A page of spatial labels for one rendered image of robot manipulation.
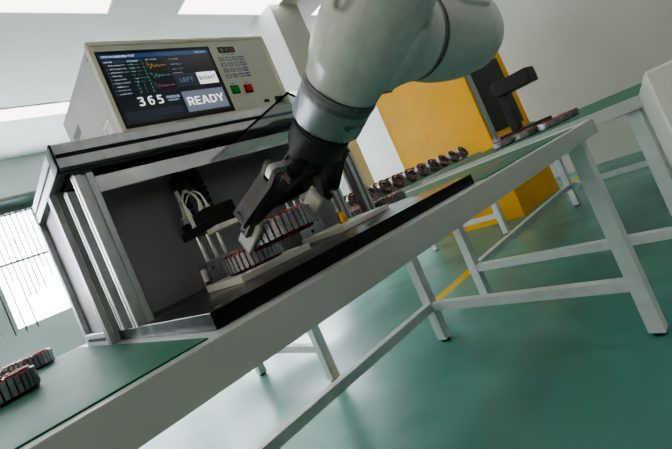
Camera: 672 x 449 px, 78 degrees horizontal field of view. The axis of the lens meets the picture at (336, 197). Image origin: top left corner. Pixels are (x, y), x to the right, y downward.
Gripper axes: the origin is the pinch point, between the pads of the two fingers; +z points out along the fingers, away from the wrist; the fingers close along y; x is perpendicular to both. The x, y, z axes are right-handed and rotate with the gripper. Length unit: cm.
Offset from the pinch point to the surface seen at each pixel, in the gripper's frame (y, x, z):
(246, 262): -1.7, 2.0, 11.8
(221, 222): 1.2, 13.5, 15.4
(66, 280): -19, 38, 55
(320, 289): -5.2, -13.4, -5.0
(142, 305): -16.3, 8.0, 22.8
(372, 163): 534, 239, 383
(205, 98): 14.0, 42.9, 10.1
